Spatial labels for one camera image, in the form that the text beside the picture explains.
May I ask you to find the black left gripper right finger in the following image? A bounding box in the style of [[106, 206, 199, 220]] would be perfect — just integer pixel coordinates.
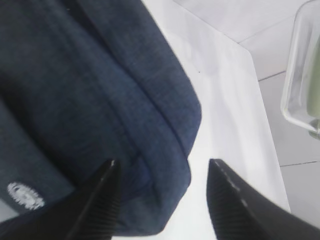
[[207, 159, 320, 240]]

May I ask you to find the glass container green lid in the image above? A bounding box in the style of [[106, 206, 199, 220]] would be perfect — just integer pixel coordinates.
[[280, 0, 320, 139]]

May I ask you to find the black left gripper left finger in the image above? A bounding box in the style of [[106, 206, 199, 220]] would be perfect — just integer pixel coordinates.
[[0, 160, 121, 240]]

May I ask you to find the navy blue lunch bag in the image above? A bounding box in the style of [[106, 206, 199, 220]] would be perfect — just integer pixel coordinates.
[[0, 0, 202, 237]]

